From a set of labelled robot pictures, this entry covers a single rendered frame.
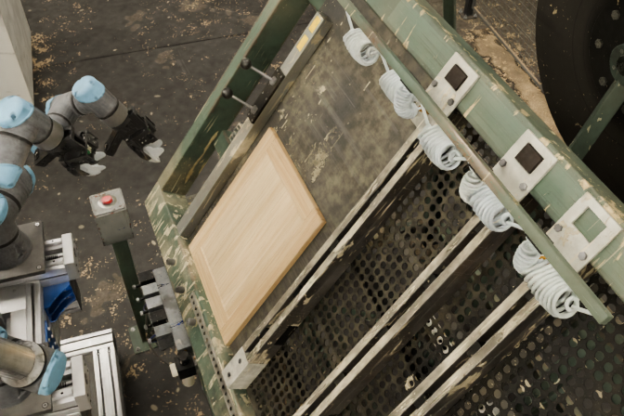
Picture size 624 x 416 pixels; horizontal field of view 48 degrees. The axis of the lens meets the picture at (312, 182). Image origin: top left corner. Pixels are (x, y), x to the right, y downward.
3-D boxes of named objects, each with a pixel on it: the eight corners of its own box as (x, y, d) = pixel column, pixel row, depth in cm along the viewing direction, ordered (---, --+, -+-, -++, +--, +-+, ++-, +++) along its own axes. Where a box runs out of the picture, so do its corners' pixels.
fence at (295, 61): (185, 227, 260) (175, 226, 257) (327, 15, 219) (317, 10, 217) (188, 237, 257) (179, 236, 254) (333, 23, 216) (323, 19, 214)
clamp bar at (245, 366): (238, 367, 220) (170, 365, 205) (483, 64, 169) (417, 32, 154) (248, 395, 213) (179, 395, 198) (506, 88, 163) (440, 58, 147)
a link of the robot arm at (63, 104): (33, 117, 194) (63, 108, 189) (50, 92, 201) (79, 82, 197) (52, 137, 198) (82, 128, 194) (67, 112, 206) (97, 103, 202)
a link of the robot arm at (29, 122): (-17, 125, 152) (-1, 90, 155) (19, 145, 162) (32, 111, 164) (11, 129, 149) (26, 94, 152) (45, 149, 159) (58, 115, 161)
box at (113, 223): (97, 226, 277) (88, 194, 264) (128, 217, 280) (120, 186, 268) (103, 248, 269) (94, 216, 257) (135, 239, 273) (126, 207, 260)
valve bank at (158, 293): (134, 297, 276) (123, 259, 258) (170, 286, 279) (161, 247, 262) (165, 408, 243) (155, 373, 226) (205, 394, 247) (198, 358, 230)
